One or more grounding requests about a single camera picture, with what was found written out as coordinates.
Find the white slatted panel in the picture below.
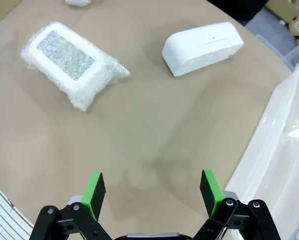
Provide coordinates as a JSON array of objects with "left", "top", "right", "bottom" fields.
[{"left": 0, "top": 177, "right": 35, "bottom": 240}]

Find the brown cardboard carton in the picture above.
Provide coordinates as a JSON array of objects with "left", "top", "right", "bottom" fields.
[{"left": 264, "top": 0, "right": 299, "bottom": 25}]

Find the bare white digital clock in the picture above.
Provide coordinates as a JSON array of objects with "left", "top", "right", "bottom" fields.
[{"left": 161, "top": 21, "right": 245, "bottom": 78}]

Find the opaque bubble-wrapped clock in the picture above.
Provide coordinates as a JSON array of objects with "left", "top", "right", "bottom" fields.
[{"left": 64, "top": 0, "right": 92, "bottom": 7}]

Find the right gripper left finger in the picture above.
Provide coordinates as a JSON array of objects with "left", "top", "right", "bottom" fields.
[{"left": 29, "top": 172, "right": 113, "bottom": 240}]

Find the person in black shirt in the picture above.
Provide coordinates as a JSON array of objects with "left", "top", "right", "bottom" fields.
[{"left": 206, "top": 0, "right": 270, "bottom": 23}]

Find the bubble-wrapped clock showing display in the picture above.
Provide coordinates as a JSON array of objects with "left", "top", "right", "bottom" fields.
[{"left": 19, "top": 21, "right": 131, "bottom": 113}]

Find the clear plastic bin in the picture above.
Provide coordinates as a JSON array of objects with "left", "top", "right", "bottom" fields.
[{"left": 224, "top": 61, "right": 299, "bottom": 240}]

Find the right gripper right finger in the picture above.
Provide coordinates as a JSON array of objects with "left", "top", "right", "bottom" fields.
[{"left": 193, "top": 169, "right": 282, "bottom": 240}]

